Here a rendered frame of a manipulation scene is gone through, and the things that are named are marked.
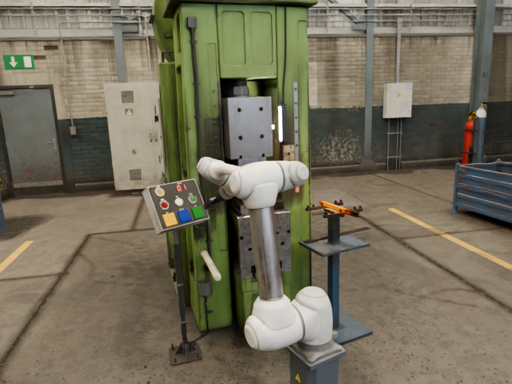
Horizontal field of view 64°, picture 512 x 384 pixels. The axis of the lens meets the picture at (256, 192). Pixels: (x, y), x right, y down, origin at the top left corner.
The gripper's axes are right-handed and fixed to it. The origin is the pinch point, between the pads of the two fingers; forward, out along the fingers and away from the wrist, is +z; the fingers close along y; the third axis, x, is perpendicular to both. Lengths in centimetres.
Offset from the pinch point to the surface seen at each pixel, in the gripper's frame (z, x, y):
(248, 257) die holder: 28, -36, 35
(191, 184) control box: 13.2, 19.2, 3.3
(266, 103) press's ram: -26, 52, 55
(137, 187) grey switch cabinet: 505, 185, 212
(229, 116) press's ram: -13, 51, 32
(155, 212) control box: 14.0, 6.8, -26.9
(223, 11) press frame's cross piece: -36, 115, 41
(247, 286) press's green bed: 39, -55, 34
